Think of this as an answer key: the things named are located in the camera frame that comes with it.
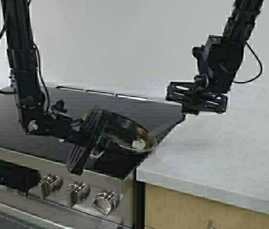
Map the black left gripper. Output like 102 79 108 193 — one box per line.
26 107 112 176

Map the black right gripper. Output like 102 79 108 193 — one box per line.
166 35 245 114

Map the stainless steel frying pan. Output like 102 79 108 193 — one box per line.
82 110 157 160

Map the raw shrimp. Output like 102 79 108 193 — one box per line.
132 140 146 150

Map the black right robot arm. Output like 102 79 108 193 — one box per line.
166 0 263 115

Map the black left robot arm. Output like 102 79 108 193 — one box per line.
1 0 112 175

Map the middle steel stove knob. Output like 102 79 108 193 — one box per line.
65 181 90 208

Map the steel stove knob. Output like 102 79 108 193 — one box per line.
38 174 63 199
65 181 90 208
92 190 120 216

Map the left steel stove knob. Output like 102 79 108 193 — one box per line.
38 174 63 199

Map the right steel stove knob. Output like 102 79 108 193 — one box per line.
92 190 120 216

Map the wooden base cabinet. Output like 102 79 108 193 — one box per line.
145 184 269 229

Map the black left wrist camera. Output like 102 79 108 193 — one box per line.
51 99 67 119

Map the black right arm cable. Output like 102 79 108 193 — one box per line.
232 40 263 84

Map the metal cabinet handle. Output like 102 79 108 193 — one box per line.
207 220 216 229

